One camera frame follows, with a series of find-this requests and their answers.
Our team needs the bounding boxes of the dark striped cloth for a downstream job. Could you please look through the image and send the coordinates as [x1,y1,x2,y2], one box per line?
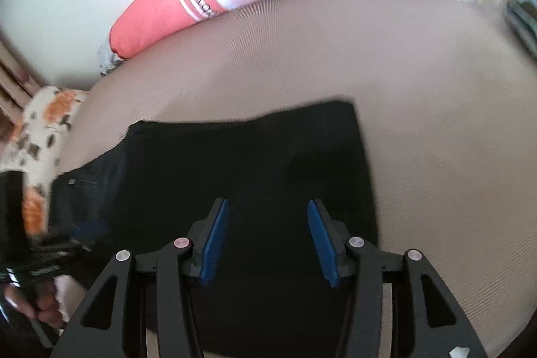
[502,0,537,62]

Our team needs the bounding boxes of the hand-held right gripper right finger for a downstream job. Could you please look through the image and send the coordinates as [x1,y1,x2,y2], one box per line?
[307,199,489,358]

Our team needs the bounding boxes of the black pants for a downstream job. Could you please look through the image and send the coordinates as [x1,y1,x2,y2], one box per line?
[47,100,380,358]

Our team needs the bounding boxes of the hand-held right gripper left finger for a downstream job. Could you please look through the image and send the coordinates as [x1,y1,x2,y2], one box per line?
[59,196,231,358]

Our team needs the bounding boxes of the beige striped curtain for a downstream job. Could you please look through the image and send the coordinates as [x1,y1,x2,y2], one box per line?
[0,30,48,126]

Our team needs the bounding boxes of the person's left hand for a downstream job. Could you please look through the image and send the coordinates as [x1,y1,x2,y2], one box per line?
[3,280,70,330]

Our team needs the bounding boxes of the floral white orange pillow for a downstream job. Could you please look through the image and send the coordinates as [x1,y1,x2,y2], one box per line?
[0,85,90,239]

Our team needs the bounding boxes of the beige bed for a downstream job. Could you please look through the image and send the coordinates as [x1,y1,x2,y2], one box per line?
[50,0,537,358]

